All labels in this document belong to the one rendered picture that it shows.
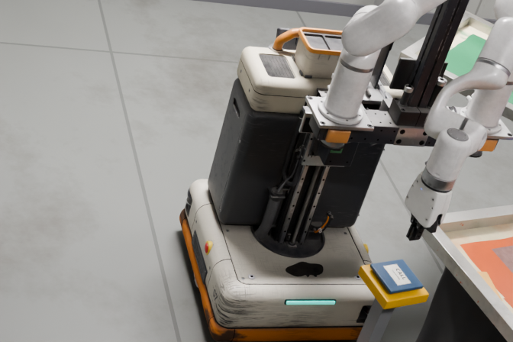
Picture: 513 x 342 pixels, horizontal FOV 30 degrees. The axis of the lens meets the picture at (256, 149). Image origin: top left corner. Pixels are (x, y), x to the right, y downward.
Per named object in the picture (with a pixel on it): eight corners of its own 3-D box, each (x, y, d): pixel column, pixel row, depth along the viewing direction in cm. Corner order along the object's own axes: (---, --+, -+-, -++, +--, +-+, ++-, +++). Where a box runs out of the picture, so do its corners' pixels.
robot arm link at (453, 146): (455, 106, 222) (494, 124, 219) (440, 143, 228) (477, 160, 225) (437, 133, 210) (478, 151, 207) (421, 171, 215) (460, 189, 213)
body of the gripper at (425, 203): (413, 165, 220) (398, 203, 227) (437, 193, 213) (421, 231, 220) (439, 162, 224) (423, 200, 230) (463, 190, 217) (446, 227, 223)
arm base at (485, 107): (448, 101, 279) (466, 56, 271) (485, 104, 283) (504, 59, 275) (469, 133, 267) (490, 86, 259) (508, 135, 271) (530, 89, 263)
